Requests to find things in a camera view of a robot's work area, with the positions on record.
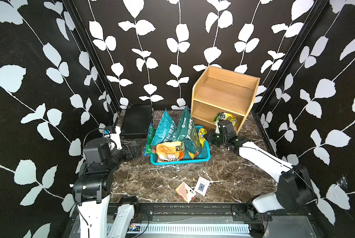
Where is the dark green soil bag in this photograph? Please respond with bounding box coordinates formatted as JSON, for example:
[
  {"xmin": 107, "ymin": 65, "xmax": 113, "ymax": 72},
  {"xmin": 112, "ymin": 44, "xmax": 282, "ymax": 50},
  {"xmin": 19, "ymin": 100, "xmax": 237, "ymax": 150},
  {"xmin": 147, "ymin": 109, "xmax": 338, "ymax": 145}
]
[{"xmin": 172, "ymin": 106, "xmax": 202, "ymax": 159}]

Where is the orange white small packet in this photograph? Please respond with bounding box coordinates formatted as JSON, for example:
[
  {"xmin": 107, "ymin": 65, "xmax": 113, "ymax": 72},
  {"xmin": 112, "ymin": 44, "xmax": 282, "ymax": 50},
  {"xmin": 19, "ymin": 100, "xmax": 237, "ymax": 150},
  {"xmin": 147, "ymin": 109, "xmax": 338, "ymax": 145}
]
[{"xmin": 156, "ymin": 141, "xmax": 185, "ymax": 163}]

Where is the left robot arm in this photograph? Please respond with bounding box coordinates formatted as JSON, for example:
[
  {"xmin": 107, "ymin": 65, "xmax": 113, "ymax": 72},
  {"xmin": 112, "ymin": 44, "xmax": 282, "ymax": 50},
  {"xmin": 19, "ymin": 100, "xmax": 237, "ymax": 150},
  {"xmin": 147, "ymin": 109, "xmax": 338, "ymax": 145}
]
[{"xmin": 73, "ymin": 137, "xmax": 141, "ymax": 238}]

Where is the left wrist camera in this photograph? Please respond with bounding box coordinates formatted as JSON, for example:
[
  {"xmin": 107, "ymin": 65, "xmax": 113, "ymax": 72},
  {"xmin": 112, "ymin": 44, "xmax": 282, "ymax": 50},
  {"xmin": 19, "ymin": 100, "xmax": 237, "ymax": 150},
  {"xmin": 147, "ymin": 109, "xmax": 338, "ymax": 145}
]
[{"xmin": 104, "ymin": 126, "xmax": 122, "ymax": 151}]

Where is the teal and orange fertilizer bag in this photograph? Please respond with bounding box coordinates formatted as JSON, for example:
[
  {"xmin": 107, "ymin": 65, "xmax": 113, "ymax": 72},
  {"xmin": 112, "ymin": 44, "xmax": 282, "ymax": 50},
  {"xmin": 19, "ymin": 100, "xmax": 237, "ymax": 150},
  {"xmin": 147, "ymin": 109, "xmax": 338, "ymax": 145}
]
[{"xmin": 151, "ymin": 110, "xmax": 176, "ymax": 146}]

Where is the wooden two-tier shelf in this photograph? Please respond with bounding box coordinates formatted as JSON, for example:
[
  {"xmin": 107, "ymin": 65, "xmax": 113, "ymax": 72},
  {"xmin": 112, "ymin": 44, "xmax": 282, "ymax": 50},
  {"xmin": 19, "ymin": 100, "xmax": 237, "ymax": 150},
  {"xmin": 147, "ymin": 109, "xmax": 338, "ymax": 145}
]
[{"xmin": 191, "ymin": 66, "xmax": 260, "ymax": 133}]

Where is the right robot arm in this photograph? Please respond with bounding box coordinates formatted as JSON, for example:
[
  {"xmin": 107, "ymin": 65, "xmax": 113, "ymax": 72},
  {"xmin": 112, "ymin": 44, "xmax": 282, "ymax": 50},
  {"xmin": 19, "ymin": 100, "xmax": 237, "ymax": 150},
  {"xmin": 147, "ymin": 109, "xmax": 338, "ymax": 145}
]
[{"xmin": 204, "ymin": 120, "xmax": 318, "ymax": 221}]

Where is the yellow green small packet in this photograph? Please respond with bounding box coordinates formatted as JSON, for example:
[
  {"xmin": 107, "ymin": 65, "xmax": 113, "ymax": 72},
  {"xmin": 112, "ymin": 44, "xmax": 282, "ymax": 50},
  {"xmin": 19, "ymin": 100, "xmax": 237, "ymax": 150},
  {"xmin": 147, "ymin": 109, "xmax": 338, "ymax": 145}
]
[{"xmin": 214, "ymin": 112, "xmax": 238, "ymax": 126}]

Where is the small circuit board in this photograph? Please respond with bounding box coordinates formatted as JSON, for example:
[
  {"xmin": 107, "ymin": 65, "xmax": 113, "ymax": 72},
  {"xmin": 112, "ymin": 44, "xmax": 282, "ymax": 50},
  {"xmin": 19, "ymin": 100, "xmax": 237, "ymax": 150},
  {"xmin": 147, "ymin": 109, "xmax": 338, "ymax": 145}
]
[{"xmin": 127, "ymin": 224, "xmax": 141, "ymax": 234}]

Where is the white QR code card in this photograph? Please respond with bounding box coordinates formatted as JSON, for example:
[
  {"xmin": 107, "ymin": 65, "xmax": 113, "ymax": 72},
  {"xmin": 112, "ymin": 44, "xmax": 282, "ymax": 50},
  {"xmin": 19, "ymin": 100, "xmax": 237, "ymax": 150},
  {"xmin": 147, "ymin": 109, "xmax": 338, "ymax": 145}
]
[{"xmin": 194, "ymin": 177, "xmax": 210, "ymax": 196}]

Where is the black flat case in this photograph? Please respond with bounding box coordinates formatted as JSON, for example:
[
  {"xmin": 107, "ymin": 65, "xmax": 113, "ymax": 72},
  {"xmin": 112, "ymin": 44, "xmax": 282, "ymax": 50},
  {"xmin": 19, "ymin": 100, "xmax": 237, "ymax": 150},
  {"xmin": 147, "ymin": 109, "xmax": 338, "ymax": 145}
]
[{"xmin": 120, "ymin": 104, "xmax": 153, "ymax": 139}]

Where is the bright green blue-topped bag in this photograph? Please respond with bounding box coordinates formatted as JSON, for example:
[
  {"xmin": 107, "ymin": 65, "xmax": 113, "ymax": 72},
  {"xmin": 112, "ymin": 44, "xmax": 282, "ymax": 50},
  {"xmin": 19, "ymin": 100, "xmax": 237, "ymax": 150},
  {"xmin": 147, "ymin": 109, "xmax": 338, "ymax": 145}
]
[{"xmin": 143, "ymin": 122, "xmax": 156, "ymax": 156}]

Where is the black front rail base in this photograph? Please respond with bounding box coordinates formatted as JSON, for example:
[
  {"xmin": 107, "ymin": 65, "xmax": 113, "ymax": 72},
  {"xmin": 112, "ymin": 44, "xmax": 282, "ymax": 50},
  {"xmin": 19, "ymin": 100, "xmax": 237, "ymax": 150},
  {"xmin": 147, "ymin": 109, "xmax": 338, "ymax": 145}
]
[{"xmin": 63, "ymin": 203, "xmax": 324, "ymax": 238}]

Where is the teal plastic basket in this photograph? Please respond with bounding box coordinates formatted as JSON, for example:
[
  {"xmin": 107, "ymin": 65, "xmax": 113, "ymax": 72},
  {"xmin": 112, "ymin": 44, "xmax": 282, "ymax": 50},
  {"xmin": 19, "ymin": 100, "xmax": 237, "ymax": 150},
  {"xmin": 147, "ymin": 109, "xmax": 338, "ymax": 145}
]
[{"xmin": 149, "ymin": 126, "xmax": 211, "ymax": 165}]

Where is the red patterned card box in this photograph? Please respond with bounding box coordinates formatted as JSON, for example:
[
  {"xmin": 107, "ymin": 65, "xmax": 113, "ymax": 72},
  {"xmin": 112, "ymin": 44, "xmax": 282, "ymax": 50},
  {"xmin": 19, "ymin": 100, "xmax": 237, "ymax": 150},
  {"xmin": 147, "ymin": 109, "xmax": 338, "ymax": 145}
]
[{"xmin": 175, "ymin": 182, "xmax": 196, "ymax": 203}]

